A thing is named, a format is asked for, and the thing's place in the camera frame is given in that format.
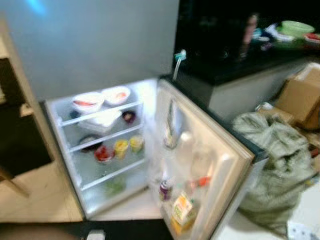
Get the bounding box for white lined fridge door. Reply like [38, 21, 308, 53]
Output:
[149, 77, 269, 240]

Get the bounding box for white fridge tray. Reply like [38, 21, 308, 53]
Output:
[79, 109, 123, 134]

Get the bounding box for brown cardboard box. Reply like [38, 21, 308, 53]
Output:
[274, 62, 320, 131]

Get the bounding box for green woven sack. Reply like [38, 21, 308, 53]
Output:
[232, 112, 316, 236]

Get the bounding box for red tray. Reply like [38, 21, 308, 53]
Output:
[302, 32, 320, 44]

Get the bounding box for green bowl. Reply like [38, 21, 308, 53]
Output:
[279, 19, 316, 40]

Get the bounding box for pink bottle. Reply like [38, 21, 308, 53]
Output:
[242, 13, 260, 59]

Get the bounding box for black kitchen counter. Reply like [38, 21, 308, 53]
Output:
[172, 0, 320, 86]

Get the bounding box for orange capped bottle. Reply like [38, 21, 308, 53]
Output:
[194, 175, 211, 194]

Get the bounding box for teal white brush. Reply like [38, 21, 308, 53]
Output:
[172, 48, 188, 81]

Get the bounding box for orange juice carton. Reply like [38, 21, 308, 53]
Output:
[169, 192, 196, 234]

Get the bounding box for purple drink can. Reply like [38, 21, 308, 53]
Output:
[158, 179, 174, 202]

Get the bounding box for green yellow cup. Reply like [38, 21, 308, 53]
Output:
[128, 135, 145, 154]

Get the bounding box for purple cup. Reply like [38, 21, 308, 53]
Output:
[122, 110, 137, 125]

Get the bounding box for yellow noodle cup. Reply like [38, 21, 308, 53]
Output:
[113, 139, 130, 160]

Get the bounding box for black robot torso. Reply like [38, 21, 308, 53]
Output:
[0, 220, 174, 240]

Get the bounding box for green leafy vegetables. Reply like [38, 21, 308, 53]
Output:
[104, 178, 126, 196]

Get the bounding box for dark bowl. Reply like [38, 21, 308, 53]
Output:
[78, 134, 104, 153]

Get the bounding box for white bowl red food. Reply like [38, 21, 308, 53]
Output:
[71, 91, 106, 114]

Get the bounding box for silver freezer door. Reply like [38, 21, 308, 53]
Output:
[0, 0, 180, 102]

